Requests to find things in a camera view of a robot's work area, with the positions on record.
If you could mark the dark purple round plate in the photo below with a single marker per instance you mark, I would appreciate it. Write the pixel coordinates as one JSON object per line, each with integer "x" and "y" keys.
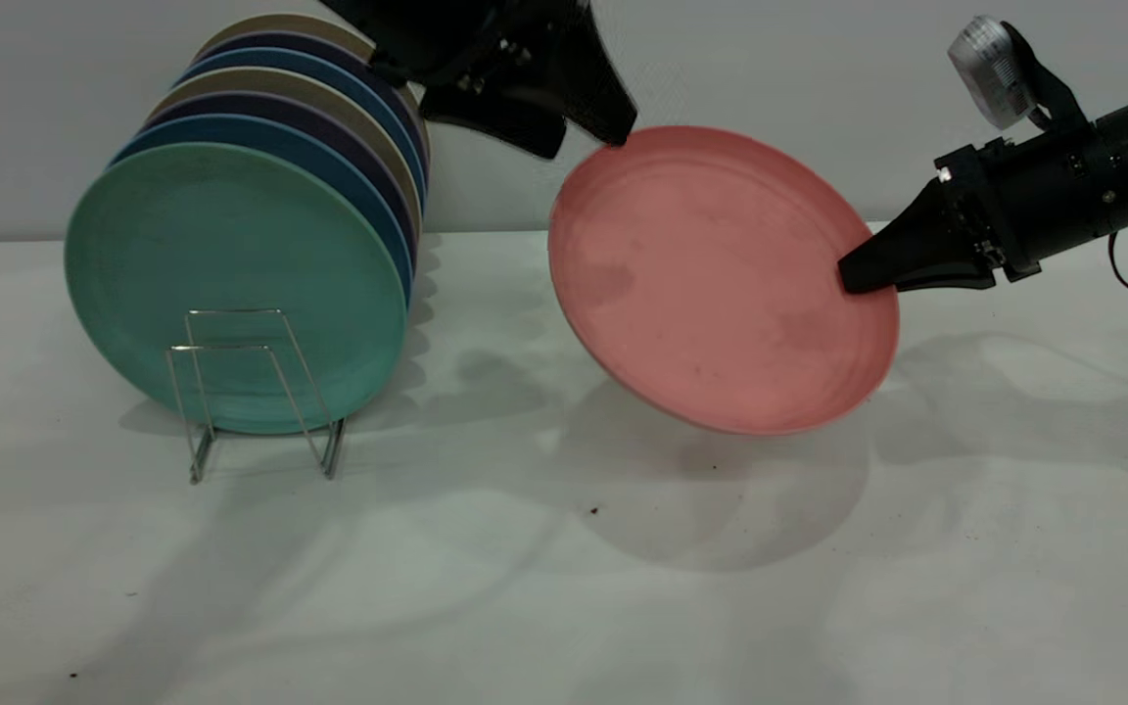
{"x": 290, "y": 42}
{"x": 280, "y": 108}

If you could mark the pink round plate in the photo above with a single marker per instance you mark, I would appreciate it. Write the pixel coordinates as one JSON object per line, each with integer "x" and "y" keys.
{"x": 701, "y": 284}

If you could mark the blue round plate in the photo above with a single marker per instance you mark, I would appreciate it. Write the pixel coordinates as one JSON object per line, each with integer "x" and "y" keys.
{"x": 280, "y": 60}
{"x": 260, "y": 132}

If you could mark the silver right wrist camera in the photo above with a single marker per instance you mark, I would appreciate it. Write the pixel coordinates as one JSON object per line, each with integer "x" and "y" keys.
{"x": 995, "y": 69}

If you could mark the beige round plate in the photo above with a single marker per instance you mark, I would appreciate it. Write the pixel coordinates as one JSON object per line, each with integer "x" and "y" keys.
{"x": 270, "y": 79}
{"x": 280, "y": 23}

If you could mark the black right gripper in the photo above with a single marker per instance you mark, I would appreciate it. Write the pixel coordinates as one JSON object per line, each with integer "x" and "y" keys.
{"x": 1024, "y": 201}

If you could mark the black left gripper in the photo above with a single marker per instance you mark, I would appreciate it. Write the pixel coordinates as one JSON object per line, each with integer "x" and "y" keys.
{"x": 437, "y": 34}

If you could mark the green round plate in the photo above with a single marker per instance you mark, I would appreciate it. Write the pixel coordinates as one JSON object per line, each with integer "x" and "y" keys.
{"x": 231, "y": 245}

